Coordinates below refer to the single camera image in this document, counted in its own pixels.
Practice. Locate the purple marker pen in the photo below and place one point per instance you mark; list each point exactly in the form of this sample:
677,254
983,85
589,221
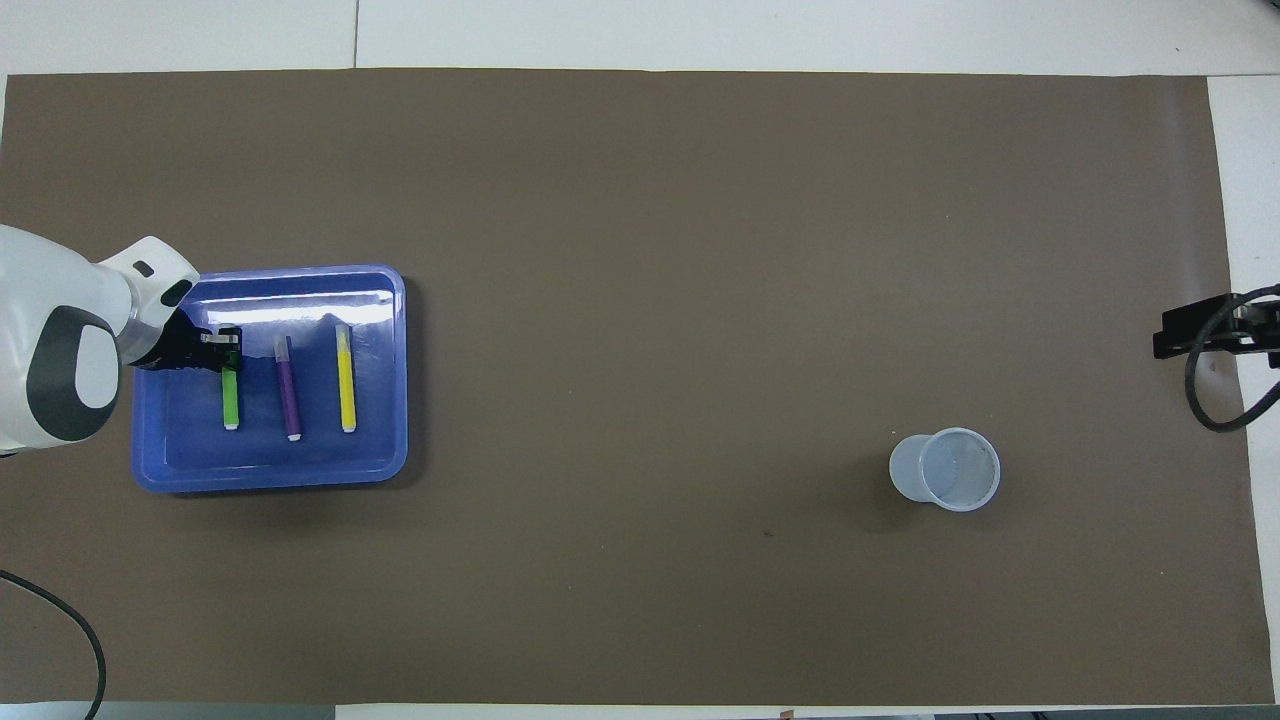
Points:
288,395

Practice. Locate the brown table mat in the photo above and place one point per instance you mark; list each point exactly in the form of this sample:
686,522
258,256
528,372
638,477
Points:
640,300

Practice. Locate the green marker pen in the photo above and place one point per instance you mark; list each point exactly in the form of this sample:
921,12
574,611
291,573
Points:
231,400

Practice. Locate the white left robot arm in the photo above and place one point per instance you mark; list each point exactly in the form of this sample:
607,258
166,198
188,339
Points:
50,330

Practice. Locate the translucent plastic cup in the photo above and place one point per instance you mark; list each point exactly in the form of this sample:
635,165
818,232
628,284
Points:
945,475

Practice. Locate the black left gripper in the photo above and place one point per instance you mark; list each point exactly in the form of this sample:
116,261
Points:
175,345

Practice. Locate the blue plastic tray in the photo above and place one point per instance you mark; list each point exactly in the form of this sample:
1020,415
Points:
380,450

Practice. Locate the yellow marker pen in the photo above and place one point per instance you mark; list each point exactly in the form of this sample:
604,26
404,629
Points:
346,385

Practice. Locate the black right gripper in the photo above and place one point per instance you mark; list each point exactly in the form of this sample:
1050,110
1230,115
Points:
1255,322

